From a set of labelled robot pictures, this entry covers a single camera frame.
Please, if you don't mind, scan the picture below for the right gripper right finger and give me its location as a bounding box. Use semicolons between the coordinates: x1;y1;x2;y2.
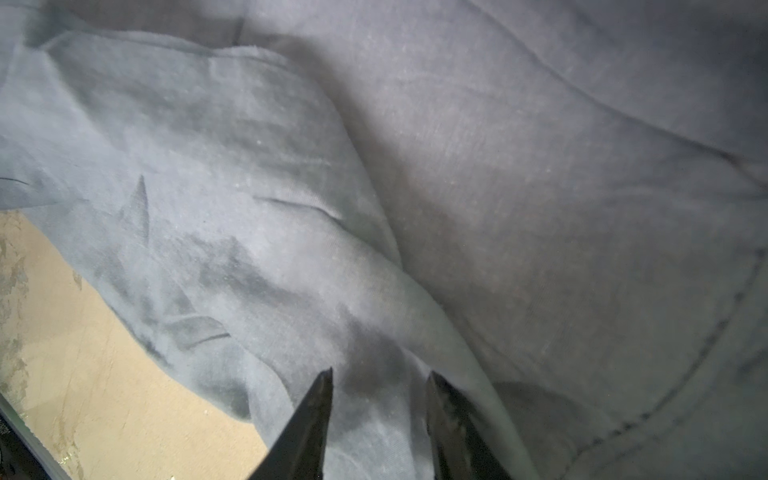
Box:
426;372;512;480

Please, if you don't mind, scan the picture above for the grey long sleeve shirt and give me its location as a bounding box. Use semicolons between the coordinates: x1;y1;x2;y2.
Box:
1;1;767;479

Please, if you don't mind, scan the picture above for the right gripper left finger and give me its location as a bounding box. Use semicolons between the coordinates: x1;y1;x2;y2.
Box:
248;368;333;480

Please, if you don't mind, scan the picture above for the aluminium front rail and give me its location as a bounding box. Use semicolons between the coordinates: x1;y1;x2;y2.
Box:
1;396;71;480

